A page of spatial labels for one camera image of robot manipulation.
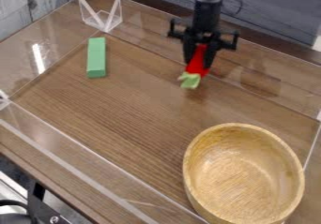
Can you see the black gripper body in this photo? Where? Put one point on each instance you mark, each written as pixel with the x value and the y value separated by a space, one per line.
pixel 184 31

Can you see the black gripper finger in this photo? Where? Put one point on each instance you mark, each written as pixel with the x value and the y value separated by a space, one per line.
pixel 189 48
pixel 213 48

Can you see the red plush strawberry toy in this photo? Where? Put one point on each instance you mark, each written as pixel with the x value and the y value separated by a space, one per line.
pixel 195 71

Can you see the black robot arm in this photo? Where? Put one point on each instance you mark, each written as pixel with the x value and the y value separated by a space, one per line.
pixel 205 18

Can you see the clear acrylic tray walls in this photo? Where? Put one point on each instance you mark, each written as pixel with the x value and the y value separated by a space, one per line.
pixel 104 140

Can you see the green rectangular block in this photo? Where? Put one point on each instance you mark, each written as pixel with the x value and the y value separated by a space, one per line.
pixel 97 66

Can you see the wooden bowl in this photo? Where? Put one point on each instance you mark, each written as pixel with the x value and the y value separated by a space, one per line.
pixel 244 177

